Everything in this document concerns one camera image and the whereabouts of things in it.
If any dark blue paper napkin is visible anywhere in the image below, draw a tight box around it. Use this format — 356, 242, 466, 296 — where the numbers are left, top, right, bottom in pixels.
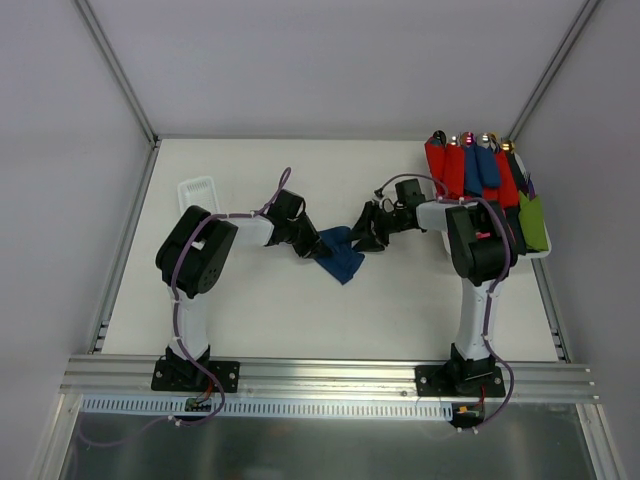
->
315, 226, 365, 285

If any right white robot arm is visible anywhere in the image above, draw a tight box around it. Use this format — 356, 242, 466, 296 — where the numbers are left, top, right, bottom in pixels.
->
351, 177, 518, 396

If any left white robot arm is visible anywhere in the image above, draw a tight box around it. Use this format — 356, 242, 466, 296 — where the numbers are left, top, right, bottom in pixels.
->
155, 190, 331, 390

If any green napkin roll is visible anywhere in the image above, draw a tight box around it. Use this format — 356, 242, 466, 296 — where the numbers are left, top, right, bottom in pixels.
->
518, 192, 549, 252

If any large white plastic basket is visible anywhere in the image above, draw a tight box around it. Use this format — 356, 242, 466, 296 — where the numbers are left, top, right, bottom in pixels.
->
425, 138, 552, 258

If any small white plastic basket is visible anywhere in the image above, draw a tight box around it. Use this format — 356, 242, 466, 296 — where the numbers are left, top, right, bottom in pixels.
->
177, 176, 220, 214

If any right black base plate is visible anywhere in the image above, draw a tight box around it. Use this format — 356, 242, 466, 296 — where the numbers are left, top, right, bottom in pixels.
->
414, 364, 506, 398

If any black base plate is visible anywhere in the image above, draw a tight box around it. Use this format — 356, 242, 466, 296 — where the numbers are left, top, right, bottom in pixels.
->
414, 364, 506, 398
151, 357, 241, 393

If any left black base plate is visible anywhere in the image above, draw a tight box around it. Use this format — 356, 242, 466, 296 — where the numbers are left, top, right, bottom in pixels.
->
151, 357, 241, 393

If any white slotted cable duct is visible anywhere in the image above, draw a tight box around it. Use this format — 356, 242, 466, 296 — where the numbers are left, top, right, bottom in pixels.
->
79, 394, 454, 422

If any aluminium mounting rail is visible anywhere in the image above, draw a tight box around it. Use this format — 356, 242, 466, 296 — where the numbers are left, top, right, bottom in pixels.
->
59, 354, 602, 404

